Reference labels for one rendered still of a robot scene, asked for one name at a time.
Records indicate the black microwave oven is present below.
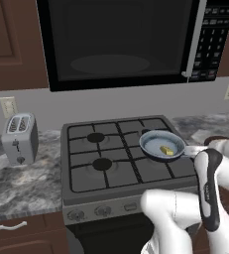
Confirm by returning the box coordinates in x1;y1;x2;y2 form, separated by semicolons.
36;0;229;93

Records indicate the blue frying pan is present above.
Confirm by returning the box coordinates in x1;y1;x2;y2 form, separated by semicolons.
138;129;208;164

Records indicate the dark brown round object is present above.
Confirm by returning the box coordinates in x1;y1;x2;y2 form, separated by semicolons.
203;135;229;147

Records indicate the grey hob knob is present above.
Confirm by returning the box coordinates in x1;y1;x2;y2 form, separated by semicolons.
95;204;113;218
67;209;84;222

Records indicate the silver microwave door handle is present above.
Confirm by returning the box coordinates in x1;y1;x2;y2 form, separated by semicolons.
180;0;208;79

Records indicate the grey gas hob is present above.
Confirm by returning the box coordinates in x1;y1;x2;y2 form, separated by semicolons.
59;114;203;226

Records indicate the brown lower cupboard door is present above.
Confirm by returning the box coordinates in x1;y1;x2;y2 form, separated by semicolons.
0;235;70;254

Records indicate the yellow butter stick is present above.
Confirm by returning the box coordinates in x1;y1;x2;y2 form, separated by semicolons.
159;145;174;156

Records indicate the brown drawer front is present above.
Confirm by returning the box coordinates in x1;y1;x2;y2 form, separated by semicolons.
0;210;67;242

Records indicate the silver toaster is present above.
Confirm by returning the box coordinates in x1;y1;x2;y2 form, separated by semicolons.
1;112;40;167

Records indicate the black oven door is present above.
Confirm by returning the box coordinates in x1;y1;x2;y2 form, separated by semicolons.
65;214;155;254

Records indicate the white drawer handle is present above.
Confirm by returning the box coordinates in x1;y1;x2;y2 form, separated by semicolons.
0;220;29;231

